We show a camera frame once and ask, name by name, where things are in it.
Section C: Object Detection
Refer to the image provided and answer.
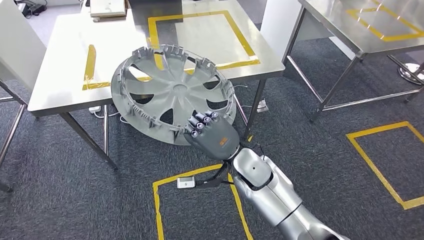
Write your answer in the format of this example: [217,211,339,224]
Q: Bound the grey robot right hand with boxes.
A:
[183,110,241,162]

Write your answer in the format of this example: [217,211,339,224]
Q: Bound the grey plastic wheel hubcap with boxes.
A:
[110,44,238,147]

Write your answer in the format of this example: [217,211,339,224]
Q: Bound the steel workbench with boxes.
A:
[283,0,424,123]
[27,0,286,171]

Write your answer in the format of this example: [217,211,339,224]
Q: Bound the yellow table tape square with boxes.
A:
[82,44,153,91]
[147,9,261,74]
[346,0,424,43]

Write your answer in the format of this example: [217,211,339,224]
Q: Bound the white partition panel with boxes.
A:
[259,0,357,64]
[0,0,47,95]

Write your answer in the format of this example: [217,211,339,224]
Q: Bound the white flat box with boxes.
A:
[90,0,127,19]

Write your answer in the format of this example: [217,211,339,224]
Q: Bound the chrome chair base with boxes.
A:
[397,62,424,86]

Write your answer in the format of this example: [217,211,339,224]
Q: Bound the black power adapters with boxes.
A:
[16,0,48,17]

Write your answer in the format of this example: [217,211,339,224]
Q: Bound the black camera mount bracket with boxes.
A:
[195,161,233,190]

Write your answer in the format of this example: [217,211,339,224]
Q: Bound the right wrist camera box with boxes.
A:
[177,176,196,190]

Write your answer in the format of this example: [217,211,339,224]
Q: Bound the white socket cable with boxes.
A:
[93,110,130,125]

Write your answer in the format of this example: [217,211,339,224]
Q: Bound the steel table frame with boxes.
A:
[0,79,27,194]

